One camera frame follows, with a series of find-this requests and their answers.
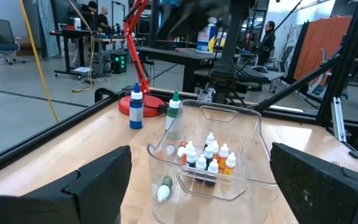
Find person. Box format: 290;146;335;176
97;6;113;34
85;1;99;30
257;20;277;67

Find black aluminium table frame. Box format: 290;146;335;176
0;0;358;181

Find black computer green lights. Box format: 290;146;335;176
110;52;128;75

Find green-capped food coloring bottle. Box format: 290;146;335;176
165;89;182;141

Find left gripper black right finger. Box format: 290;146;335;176
270;142;358;224

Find yellow hanging cord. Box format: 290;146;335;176
19;0;60;123

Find clear plastic bin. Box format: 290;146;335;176
147;99;281;224

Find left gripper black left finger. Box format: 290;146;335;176
0;145;132;224

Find red desk lamp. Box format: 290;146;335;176
118;0;167;118

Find silver aluminium bracket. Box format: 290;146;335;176
330;96;348;143

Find grey office chair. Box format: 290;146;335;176
0;17;27;66

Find black standing desk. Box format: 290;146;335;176
48;29;147;78

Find orange fabric panel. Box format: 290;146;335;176
293;15;353;85

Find small bottle, grey cap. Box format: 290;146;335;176
129;82;144;130

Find small dark green dropper bottle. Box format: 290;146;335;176
155;175;174;203

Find white blue canister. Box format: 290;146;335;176
196;17;219;54

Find small red dropper bottle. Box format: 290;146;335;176
177;140;188;159

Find black work desk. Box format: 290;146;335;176
137;45;242;94

